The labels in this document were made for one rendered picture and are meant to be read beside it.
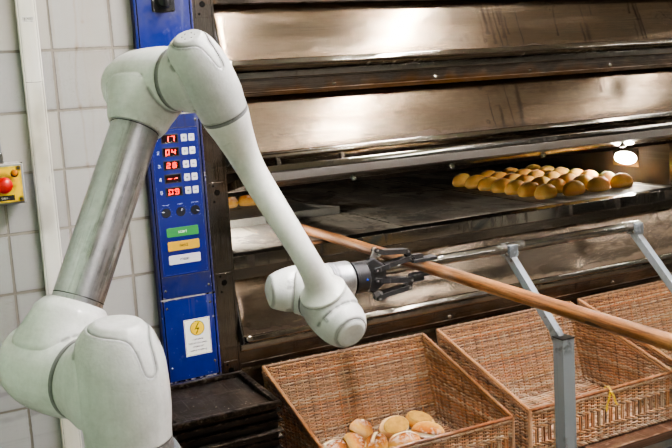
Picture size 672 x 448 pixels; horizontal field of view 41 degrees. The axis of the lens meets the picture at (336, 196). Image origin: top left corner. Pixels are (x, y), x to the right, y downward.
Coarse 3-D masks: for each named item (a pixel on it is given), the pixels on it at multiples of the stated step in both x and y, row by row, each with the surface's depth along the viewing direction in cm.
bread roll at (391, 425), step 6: (384, 420) 265; (390, 420) 265; (396, 420) 266; (402, 420) 266; (384, 426) 263; (390, 426) 264; (396, 426) 264; (402, 426) 265; (408, 426) 266; (384, 432) 263; (390, 432) 263; (396, 432) 263
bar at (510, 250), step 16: (624, 224) 271; (640, 224) 272; (528, 240) 255; (544, 240) 257; (560, 240) 259; (576, 240) 263; (640, 240) 271; (448, 256) 242; (464, 256) 244; (480, 256) 247; (512, 256) 251; (656, 256) 268; (400, 272) 237; (528, 288) 245; (544, 320) 241; (560, 336) 236; (560, 352) 235; (560, 368) 236; (560, 384) 236; (560, 400) 237; (560, 416) 238; (560, 432) 239
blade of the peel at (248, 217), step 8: (256, 208) 343; (296, 208) 337; (304, 208) 336; (312, 208) 335; (320, 208) 317; (328, 208) 318; (336, 208) 320; (232, 216) 327; (240, 216) 326; (248, 216) 325; (256, 216) 324; (296, 216) 313; (304, 216) 315; (312, 216) 316; (232, 224) 303; (240, 224) 304; (248, 224) 305; (256, 224) 307
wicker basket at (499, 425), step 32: (352, 352) 270; (384, 352) 274; (416, 352) 279; (288, 384) 260; (352, 384) 268; (416, 384) 277; (448, 384) 269; (480, 384) 255; (288, 416) 244; (320, 416) 263; (352, 416) 267; (384, 416) 271; (448, 416) 272; (480, 416) 255; (512, 416) 241
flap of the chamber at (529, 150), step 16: (528, 144) 280; (544, 144) 282; (560, 144) 285; (576, 144) 288; (592, 144) 291; (608, 144) 304; (384, 160) 257; (400, 160) 259; (416, 160) 261; (432, 160) 264; (448, 160) 266; (464, 160) 273; (480, 160) 284; (496, 160) 296; (272, 176) 241; (288, 176) 243; (304, 176) 245; (320, 176) 248; (336, 176) 257
